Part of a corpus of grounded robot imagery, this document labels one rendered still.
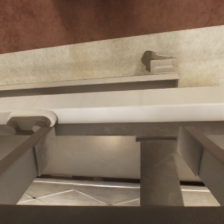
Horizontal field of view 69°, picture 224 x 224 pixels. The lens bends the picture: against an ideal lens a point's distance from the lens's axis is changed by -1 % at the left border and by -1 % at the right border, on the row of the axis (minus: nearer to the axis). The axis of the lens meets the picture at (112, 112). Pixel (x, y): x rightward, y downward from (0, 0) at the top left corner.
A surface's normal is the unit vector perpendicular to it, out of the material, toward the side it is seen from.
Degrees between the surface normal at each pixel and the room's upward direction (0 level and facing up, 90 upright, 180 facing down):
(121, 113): 0
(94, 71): 0
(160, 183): 90
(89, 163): 0
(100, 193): 90
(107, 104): 90
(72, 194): 90
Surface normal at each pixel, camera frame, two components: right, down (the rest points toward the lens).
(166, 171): -0.15, -0.77
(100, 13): -0.13, 0.63
